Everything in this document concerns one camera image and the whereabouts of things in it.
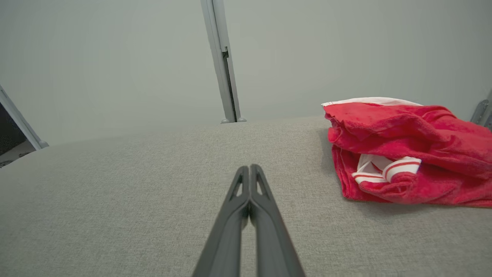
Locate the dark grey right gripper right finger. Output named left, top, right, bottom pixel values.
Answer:
left=250, top=164, right=306, bottom=277

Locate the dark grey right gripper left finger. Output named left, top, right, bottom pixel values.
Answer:
left=192, top=166, right=251, bottom=277

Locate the red and white garment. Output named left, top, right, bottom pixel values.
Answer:
left=321, top=97, right=492, bottom=181

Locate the grey fabric sofa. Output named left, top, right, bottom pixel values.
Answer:
left=0, top=115, right=492, bottom=277

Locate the grey aluminium partition post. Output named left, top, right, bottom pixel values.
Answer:
left=201, top=0, right=247, bottom=124

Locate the grey doorway partition post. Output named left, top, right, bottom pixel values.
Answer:
left=0, top=85, right=49, bottom=150

